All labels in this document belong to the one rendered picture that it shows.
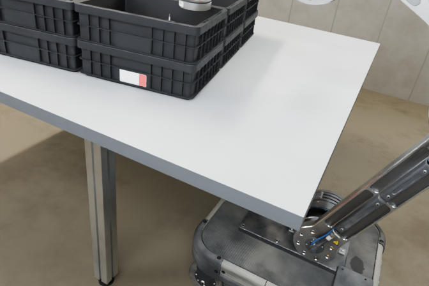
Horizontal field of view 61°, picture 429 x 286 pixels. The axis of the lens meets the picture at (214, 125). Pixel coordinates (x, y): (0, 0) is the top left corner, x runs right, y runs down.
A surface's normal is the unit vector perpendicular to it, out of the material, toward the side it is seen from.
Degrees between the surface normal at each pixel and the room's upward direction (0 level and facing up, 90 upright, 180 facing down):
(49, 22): 90
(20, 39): 90
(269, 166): 0
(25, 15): 90
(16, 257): 0
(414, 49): 90
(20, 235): 0
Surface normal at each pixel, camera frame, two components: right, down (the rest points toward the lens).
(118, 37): -0.30, 0.44
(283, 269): 0.11, -0.86
